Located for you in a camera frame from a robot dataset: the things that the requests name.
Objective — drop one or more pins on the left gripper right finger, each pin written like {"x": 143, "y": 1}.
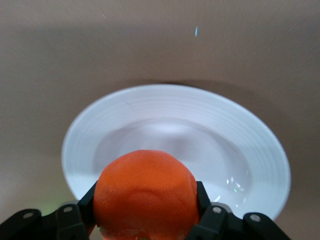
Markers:
{"x": 220, "y": 222}

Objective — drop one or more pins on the orange fruit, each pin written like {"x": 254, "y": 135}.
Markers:
{"x": 146, "y": 195}

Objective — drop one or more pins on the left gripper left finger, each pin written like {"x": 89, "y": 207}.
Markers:
{"x": 62, "y": 222}

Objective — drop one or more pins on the white ribbed plate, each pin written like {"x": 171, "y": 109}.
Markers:
{"x": 175, "y": 112}

